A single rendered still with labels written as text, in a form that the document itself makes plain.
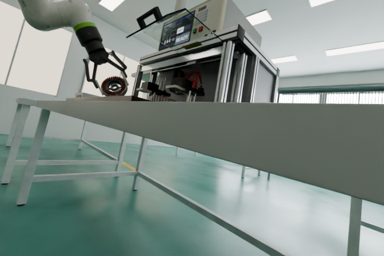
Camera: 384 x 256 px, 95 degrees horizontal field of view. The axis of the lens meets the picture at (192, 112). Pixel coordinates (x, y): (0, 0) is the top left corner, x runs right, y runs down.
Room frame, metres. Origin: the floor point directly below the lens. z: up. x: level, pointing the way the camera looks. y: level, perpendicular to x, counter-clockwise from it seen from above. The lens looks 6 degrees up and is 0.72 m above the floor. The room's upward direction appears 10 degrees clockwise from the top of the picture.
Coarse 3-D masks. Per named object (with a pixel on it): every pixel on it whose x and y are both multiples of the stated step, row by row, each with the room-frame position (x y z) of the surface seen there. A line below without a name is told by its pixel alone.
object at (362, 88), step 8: (280, 88) 3.55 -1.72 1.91; (288, 88) 3.44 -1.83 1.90; (296, 88) 3.35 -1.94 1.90; (304, 88) 3.27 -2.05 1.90; (312, 88) 3.20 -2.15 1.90; (320, 88) 3.13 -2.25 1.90; (328, 88) 3.06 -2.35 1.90; (336, 88) 2.99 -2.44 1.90; (344, 88) 2.93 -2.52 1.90; (352, 88) 2.87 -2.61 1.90; (360, 88) 2.81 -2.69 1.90; (368, 88) 2.76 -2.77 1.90; (376, 88) 2.70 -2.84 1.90; (336, 96) 3.10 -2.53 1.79
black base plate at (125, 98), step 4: (112, 96) 0.44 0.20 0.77; (116, 96) 0.42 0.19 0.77; (120, 96) 0.41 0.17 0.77; (124, 96) 0.39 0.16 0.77; (128, 96) 0.38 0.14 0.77; (132, 96) 0.36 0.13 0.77; (68, 100) 0.78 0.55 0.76; (72, 100) 0.73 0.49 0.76; (76, 100) 0.68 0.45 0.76; (80, 100) 0.64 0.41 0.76; (84, 100) 0.60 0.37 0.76; (88, 100) 0.57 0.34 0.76; (92, 100) 0.54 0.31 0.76; (96, 100) 0.52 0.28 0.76; (100, 100) 0.49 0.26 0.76; (104, 100) 0.47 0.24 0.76; (108, 100) 0.45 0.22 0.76; (112, 100) 0.43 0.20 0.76; (116, 100) 0.42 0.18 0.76; (120, 100) 0.40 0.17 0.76; (124, 100) 0.39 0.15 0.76; (128, 100) 0.37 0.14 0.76; (132, 100) 0.37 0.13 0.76; (136, 100) 0.37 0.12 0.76; (140, 100) 0.38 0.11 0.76; (144, 100) 0.39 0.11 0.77; (148, 100) 0.39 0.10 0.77
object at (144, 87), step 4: (144, 84) 0.87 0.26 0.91; (148, 84) 0.84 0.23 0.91; (152, 84) 0.86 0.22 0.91; (156, 84) 0.87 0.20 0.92; (140, 88) 0.84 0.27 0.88; (144, 88) 0.86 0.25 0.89; (148, 88) 0.84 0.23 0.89; (152, 88) 0.86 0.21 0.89; (156, 88) 0.88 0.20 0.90; (144, 92) 0.88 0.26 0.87; (148, 92) 0.86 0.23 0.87; (152, 92) 0.90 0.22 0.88; (156, 92) 0.88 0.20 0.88; (160, 92) 0.89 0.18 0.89; (164, 92) 0.91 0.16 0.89; (160, 96) 0.93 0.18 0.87; (164, 96) 0.96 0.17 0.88; (168, 96) 0.93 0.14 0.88
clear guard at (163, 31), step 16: (176, 16) 0.51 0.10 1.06; (192, 16) 0.50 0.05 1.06; (144, 32) 0.64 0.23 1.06; (160, 32) 0.62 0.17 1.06; (176, 32) 0.61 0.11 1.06; (192, 32) 0.59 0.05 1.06; (208, 32) 0.57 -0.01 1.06; (176, 48) 0.73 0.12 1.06; (192, 48) 0.71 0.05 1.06; (208, 48) 0.68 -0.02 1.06
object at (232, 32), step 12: (228, 36) 0.61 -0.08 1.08; (240, 36) 0.59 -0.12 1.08; (168, 48) 0.86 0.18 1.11; (240, 48) 0.66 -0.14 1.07; (252, 48) 0.66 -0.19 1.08; (144, 60) 1.02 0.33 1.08; (156, 60) 0.94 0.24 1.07; (204, 60) 0.93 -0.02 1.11; (264, 60) 0.75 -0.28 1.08; (276, 72) 0.86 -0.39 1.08
